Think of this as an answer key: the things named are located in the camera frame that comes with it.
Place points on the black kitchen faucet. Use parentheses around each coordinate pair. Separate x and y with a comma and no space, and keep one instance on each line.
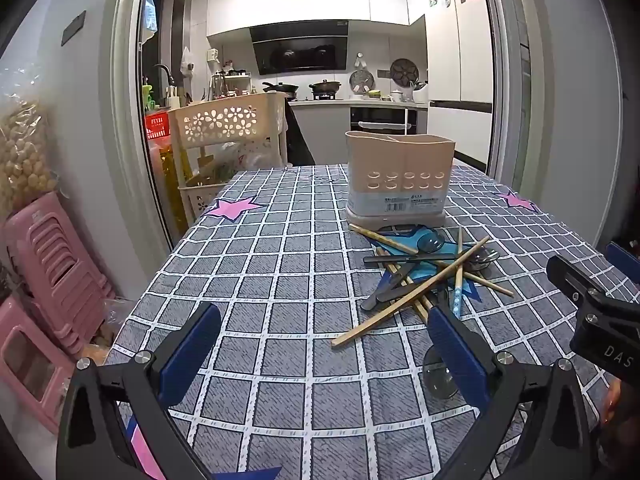
(162,69)

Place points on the round dark holed tray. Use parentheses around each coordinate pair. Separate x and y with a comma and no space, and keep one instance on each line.
(403,71)

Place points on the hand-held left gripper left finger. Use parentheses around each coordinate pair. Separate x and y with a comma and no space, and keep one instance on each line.
(187,355)

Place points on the clear bag of beige beans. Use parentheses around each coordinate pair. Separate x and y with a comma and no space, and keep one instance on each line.
(22,150)

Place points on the black built-in oven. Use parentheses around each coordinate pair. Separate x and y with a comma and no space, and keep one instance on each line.
(382,117)

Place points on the white hanging plastic bag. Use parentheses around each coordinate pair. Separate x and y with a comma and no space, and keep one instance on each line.
(187,62)

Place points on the beige plastic utensil holder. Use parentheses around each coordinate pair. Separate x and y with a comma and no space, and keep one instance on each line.
(400,175)

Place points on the dark spoon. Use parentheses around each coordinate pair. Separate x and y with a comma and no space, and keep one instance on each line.
(425,304)

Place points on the white upper kitchen cabinets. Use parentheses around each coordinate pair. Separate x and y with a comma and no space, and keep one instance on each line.
(310,5)

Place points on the person's right hand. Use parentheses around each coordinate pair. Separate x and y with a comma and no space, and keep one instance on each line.
(612,400)

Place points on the stack of pink stools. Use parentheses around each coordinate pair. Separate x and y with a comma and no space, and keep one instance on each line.
(55,270)

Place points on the round grey steamer rack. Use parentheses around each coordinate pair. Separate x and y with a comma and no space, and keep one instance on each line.
(361,81)

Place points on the red plastic basket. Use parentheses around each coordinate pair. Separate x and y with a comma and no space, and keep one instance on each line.
(157,126)

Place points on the small white pot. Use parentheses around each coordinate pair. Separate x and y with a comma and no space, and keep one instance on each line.
(397,96)

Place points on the grey sliding door frame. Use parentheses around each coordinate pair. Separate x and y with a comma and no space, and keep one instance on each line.
(127,110)

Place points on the printed plastic bag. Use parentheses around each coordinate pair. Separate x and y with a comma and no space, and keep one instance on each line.
(247,156)

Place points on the pale chopstick with patterned end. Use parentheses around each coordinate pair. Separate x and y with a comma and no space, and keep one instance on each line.
(458,280)

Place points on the black lidded pot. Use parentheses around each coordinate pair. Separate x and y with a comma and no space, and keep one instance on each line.
(325,87)

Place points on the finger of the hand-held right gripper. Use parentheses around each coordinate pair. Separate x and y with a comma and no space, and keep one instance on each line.
(622,260)
(570,275)

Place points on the black wall switch plate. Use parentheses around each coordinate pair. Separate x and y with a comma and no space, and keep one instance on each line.
(73,29)

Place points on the black wok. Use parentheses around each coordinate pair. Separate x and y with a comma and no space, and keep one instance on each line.
(281,88)

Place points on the blue hanging bag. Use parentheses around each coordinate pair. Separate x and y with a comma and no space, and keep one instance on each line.
(151,10)

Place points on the green plastic basket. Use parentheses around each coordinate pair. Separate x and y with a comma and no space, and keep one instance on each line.
(147,97)

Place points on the white spice rack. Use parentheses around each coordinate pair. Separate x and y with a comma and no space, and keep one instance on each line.
(232,82)

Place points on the yellow oil bottle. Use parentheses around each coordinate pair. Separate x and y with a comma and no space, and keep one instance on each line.
(167,185)

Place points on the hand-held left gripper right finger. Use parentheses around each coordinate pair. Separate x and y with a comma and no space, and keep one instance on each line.
(460,360)

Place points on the single pink plastic stool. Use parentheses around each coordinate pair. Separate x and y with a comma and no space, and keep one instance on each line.
(25,365)

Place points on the beige flower-cutout trolley rack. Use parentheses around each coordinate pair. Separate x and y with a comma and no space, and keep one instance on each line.
(225,120)

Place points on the clear plastic bag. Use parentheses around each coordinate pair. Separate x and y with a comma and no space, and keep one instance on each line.
(115,315)

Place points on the black range hood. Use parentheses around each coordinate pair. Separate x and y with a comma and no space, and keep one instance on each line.
(300,50)

